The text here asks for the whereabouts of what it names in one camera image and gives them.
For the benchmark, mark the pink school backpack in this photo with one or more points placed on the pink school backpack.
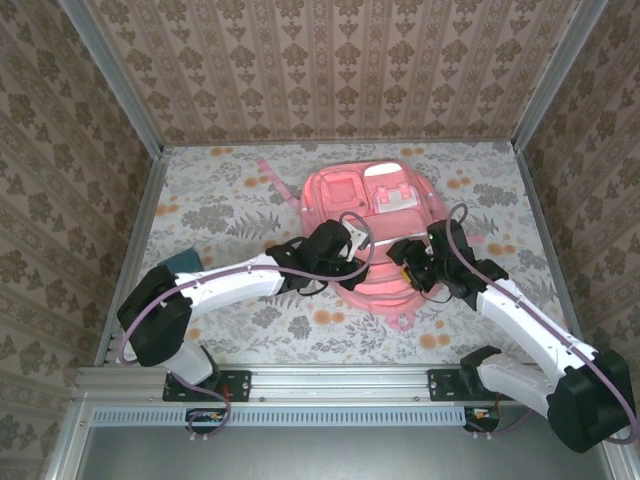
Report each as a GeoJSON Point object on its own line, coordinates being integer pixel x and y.
{"type": "Point", "coordinates": [345, 190]}

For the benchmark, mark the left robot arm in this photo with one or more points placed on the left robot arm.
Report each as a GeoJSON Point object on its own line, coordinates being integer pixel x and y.
{"type": "Point", "coordinates": [230, 285]}

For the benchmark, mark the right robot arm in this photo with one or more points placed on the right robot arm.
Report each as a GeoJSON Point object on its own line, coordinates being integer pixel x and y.
{"type": "Point", "coordinates": [525, 325]}

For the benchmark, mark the floral tablecloth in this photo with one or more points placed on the floral tablecloth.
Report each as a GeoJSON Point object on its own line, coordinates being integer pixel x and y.
{"type": "Point", "coordinates": [350, 345]}

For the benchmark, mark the dark teal case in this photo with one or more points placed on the dark teal case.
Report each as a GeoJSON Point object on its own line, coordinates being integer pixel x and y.
{"type": "Point", "coordinates": [180, 260]}

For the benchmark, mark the grey metal panel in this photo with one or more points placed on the grey metal panel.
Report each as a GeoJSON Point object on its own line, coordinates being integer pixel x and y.
{"type": "Point", "coordinates": [350, 455]}

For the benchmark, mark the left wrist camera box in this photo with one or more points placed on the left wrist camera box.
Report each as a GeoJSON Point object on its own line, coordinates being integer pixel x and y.
{"type": "Point", "coordinates": [356, 240]}

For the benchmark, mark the aluminium side rail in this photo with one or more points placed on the aluminium side rail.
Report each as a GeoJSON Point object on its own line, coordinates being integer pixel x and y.
{"type": "Point", "coordinates": [542, 210]}
{"type": "Point", "coordinates": [145, 220]}

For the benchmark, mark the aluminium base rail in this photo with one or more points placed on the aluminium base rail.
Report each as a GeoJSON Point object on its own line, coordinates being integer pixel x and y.
{"type": "Point", "coordinates": [340, 382]}

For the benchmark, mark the aluminium frame post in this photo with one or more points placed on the aluminium frame post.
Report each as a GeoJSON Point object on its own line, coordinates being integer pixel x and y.
{"type": "Point", "coordinates": [555, 75]}
{"type": "Point", "coordinates": [115, 80]}

